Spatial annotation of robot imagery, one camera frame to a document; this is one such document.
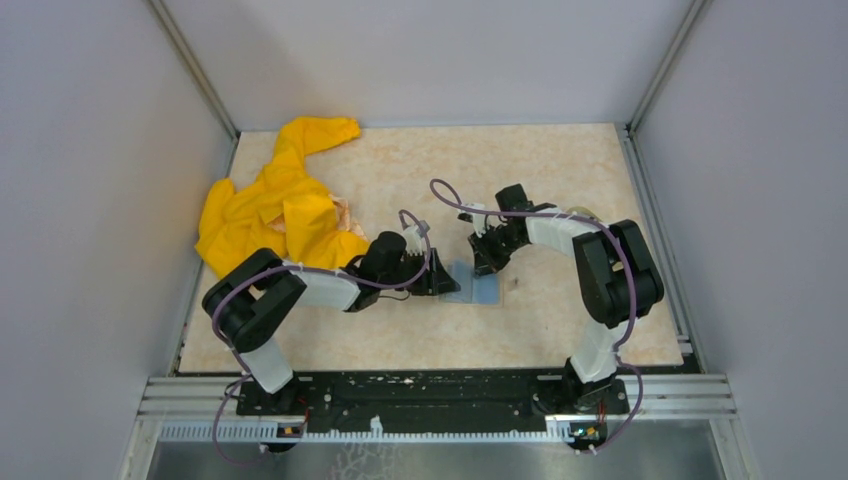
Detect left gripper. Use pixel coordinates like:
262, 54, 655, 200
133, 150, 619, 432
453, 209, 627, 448
379, 247, 461, 296

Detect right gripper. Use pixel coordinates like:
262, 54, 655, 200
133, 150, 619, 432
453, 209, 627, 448
468, 224, 526, 279

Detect clear plastic card holder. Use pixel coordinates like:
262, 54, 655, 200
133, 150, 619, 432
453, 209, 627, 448
439, 260, 502, 306

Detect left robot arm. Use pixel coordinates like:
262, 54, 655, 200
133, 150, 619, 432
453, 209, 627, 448
201, 227, 461, 414

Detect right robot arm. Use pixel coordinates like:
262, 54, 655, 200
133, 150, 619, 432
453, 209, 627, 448
458, 184, 664, 412

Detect beige oval tray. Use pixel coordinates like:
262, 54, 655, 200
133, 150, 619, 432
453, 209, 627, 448
567, 206, 600, 221

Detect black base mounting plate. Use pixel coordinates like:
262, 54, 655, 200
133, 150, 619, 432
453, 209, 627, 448
236, 368, 630, 433

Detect yellow cloth garment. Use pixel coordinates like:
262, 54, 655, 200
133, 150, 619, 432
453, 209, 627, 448
195, 117, 369, 277

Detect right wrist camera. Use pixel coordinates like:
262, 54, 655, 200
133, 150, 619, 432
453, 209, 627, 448
458, 203, 490, 237

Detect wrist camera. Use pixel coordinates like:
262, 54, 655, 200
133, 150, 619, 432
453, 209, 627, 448
401, 221, 430, 256
458, 203, 490, 237

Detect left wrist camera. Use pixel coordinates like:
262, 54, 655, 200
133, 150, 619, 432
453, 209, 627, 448
401, 221, 430, 256

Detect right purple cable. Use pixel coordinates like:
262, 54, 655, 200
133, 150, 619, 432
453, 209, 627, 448
429, 178, 645, 456

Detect purple cable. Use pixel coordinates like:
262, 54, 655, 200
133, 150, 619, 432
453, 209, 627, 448
210, 209, 433, 467
429, 178, 645, 456

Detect aluminium frame rail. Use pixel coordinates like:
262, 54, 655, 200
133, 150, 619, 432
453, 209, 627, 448
138, 370, 737, 419

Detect white slotted cable duct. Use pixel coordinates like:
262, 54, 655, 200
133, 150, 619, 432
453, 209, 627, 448
158, 417, 574, 445

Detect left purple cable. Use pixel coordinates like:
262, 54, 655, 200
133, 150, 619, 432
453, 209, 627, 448
210, 209, 433, 467

